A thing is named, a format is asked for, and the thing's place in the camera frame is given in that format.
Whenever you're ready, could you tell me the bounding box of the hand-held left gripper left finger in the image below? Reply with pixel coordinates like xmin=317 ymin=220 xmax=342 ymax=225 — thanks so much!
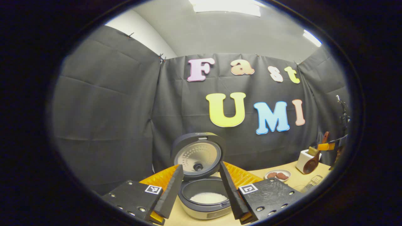
xmin=101 ymin=164 xmax=185 ymax=226

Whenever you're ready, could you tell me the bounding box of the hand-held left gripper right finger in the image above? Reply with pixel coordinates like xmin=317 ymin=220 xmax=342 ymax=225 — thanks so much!
xmin=219 ymin=161 xmax=304 ymax=225

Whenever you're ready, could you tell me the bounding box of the brown wooden spoon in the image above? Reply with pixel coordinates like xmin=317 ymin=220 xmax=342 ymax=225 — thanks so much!
xmin=302 ymin=131 xmax=329 ymax=175

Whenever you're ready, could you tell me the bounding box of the dark grey rice cooker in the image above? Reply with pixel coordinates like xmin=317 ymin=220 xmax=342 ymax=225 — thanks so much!
xmin=171 ymin=132 xmax=234 ymax=220

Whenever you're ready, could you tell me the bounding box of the square clear glass container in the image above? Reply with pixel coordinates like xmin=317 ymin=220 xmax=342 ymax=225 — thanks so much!
xmin=301 ymin=175 xmax=323 ymax=192

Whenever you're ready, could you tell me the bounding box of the small white plate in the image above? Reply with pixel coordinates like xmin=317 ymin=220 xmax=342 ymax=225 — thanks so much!
xmin=264 ymin=169 xmax=291 ymax=183

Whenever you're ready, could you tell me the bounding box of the black backdrop cloth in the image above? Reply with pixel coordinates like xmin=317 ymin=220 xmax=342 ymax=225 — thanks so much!
xmin=52 ymin=25 xmax=350 ymax=195

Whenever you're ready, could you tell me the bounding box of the large ceiling light panel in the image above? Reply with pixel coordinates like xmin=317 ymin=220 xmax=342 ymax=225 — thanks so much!
xmin=188 ymin=0 xmax=262 ymax=17

